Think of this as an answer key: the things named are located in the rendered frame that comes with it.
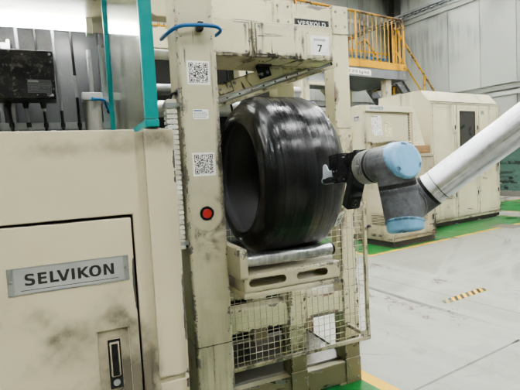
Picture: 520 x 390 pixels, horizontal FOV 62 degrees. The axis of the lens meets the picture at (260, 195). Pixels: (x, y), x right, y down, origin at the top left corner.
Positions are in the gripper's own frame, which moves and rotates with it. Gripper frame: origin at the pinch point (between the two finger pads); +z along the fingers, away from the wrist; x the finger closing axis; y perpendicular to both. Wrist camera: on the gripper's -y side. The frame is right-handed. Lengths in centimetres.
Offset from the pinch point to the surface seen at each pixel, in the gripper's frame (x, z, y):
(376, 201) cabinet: -313, 376, -8
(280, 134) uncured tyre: 12.3, 2.9, 16.2
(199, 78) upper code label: 32, 16, 37
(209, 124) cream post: 29.9, 18.1, 22.6
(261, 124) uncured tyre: 16.2, 8.0, 20.2
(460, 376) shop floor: -114, 68, -107
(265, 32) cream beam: -4, 39, 65
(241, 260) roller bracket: 25.5, 11.8, -21.2
